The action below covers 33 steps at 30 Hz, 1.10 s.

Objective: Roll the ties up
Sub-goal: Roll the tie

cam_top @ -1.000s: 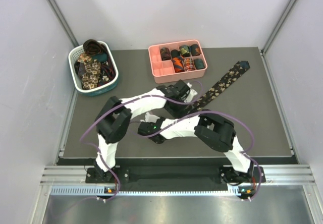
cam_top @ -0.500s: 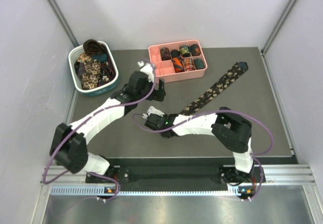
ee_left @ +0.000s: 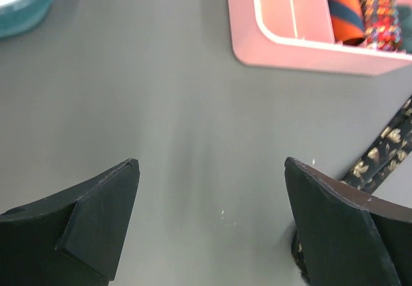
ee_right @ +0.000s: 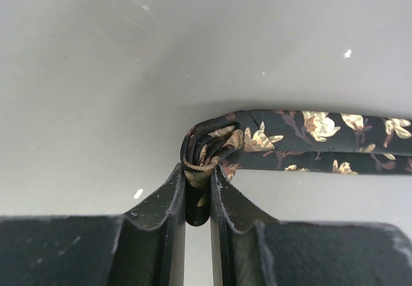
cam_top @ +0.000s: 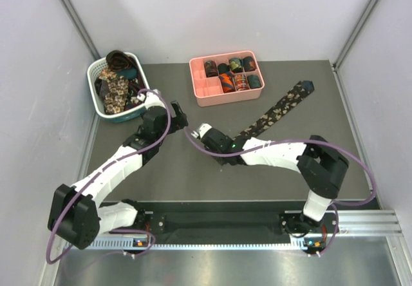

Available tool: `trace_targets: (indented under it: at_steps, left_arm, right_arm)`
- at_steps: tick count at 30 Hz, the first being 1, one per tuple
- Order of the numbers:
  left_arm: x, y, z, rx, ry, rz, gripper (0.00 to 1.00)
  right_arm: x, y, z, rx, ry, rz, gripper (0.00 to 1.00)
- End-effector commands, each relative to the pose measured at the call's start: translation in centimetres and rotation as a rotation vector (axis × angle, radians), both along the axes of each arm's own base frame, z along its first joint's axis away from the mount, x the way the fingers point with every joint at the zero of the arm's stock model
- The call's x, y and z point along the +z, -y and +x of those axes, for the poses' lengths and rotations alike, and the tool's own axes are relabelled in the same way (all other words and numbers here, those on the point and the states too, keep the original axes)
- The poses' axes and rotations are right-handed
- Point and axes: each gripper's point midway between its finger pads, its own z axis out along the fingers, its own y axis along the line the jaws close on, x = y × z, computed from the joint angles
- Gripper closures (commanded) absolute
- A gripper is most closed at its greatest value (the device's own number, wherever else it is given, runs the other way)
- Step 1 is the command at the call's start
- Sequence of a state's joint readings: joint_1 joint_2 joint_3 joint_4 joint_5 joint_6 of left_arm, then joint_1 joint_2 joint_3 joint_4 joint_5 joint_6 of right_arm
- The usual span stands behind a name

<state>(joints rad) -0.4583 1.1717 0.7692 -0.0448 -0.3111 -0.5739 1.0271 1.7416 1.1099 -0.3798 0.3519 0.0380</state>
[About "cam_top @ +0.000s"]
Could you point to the aluminium frame rail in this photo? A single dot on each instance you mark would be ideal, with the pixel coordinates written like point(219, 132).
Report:
point(363, 223)

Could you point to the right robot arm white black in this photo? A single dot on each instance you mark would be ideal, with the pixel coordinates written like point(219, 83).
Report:
point(322, 168)

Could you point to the rolled red multicolour tie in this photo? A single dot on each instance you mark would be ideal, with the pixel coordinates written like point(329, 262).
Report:
point(241, 82)

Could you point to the brown patterned tie in basket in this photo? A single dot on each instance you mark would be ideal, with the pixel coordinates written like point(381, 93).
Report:
point(118, 61)

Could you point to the rolled dark teal tie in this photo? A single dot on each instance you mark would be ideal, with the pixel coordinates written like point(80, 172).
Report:
point(253, 81)

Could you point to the black gold floral tie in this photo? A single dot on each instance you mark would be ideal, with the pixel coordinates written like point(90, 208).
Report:
point(286, 104)

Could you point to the pink divided organizer box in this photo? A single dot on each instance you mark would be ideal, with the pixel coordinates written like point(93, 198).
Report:
point(208, 90)

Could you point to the rolled dark green tie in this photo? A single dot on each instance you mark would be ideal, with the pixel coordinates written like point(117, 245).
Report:
point(249, 64)

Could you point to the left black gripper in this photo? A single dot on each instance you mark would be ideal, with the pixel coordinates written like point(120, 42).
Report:
point(178, 122)

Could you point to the rolled green yellow tie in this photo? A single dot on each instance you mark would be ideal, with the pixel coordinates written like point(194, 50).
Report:
point(236, 65)

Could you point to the rolled orange navy striped tie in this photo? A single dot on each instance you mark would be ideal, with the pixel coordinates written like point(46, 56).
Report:
point(227, 82)

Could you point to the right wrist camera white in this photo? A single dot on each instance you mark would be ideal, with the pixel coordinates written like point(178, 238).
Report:
point(200, 132)

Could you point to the dark grey table mat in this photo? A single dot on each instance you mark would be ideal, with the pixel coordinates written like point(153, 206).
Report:
point(180, 172)

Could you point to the teal white laundry basket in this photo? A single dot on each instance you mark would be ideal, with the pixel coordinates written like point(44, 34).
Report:
point(137, 82)

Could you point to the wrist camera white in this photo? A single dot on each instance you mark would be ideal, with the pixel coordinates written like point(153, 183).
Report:
point(200, 132)
point(149, 98)

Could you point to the rolled black tie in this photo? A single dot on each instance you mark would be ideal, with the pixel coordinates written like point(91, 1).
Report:
point(223, 68)

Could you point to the rolled maroon patterned tie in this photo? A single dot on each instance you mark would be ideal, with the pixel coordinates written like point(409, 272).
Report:
point(211, 69)

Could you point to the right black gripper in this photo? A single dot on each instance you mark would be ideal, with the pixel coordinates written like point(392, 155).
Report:
point(222, 162)

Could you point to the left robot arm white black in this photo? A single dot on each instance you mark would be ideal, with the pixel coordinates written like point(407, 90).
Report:
point(77, 214)

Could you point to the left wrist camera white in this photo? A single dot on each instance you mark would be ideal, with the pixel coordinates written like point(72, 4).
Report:
point(149, 98)

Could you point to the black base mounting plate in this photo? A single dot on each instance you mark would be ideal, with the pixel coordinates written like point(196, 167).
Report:
point(216, 222)

